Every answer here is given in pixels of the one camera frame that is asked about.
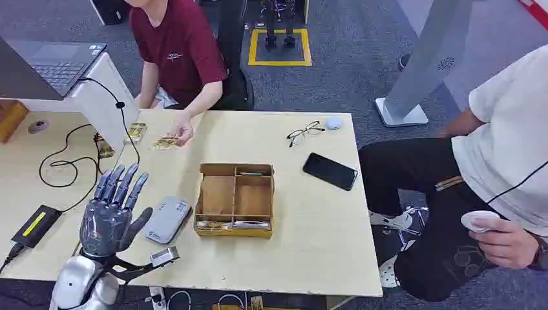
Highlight white floor stand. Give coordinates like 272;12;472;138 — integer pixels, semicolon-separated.
375;0;475;129

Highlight person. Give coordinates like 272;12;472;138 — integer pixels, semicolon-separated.
358;43;548;303
124;0;229;149

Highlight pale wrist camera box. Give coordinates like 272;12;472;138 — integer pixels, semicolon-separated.
149;247;181;269

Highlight gold printed card stack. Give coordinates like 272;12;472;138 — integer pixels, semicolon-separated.
124;122;149;145

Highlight black smartphone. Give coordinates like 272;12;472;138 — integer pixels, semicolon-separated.
302;152;359;192

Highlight brown wooden block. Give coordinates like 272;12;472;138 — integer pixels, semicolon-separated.
0;99;30;145

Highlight black power cable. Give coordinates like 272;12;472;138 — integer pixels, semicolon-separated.
38;77;142;215

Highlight grey flat power bank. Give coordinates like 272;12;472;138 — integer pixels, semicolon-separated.
143;195;193;245

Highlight wooden card box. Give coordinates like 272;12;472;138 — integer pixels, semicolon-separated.
193;161;276;239

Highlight white shoe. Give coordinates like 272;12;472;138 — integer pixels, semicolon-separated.
378;255;402;289
368;211;414;233

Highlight black cabinet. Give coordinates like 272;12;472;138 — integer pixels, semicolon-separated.
89;0;132;26

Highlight white power strip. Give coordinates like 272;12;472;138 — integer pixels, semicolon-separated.
148;286;167;310

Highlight black office chair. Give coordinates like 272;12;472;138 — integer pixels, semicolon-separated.
214;0;256;112

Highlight cards row in box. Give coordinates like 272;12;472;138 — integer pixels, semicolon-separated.
196;220;272;231

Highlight black robot legs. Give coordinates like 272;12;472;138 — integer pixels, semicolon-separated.
260;0;299;48

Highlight grey laptop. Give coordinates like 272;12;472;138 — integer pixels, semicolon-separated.
0;37;109;102

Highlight thin black cable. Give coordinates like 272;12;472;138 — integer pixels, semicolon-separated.
485;160;548;206

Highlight white handheld controller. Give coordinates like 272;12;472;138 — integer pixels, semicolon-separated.
460;210;501;234

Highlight chrome chair base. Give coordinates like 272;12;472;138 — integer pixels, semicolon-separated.
397;206;430;253

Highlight black power adapter yellow label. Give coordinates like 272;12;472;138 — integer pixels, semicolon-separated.
10;205;63;249

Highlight white laptop stand box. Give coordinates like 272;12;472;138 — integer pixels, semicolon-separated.
16;51;140;151

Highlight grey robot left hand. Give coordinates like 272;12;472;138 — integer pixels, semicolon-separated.
79;163;154;260

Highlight grey round desk grommet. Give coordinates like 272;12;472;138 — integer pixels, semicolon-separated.
27;119;51;135

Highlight black-rimmed glasses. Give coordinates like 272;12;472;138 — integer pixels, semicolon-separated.
285;120;326;149

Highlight white cable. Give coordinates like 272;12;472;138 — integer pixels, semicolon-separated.
166;290;193;310

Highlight person's left hand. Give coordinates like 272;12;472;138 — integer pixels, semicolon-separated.
169;112;196;148
467;216;541;271

